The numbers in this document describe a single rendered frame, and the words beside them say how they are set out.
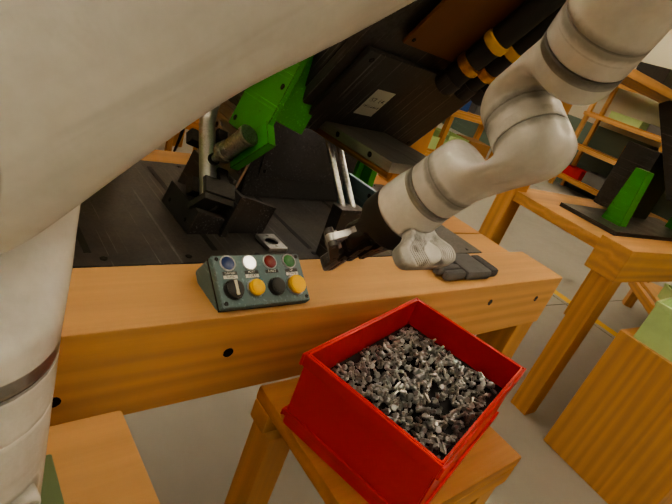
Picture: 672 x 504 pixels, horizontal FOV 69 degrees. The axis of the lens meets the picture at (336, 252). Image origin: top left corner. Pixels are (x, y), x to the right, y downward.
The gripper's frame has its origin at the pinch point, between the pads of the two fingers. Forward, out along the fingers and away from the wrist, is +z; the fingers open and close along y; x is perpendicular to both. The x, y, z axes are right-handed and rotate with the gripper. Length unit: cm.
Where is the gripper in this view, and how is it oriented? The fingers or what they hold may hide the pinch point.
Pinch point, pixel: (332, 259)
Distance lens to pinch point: 67.3
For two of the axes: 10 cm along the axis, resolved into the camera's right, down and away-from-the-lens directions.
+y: -7.6, 0.2, -6.5
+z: -5.9, 4.1, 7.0
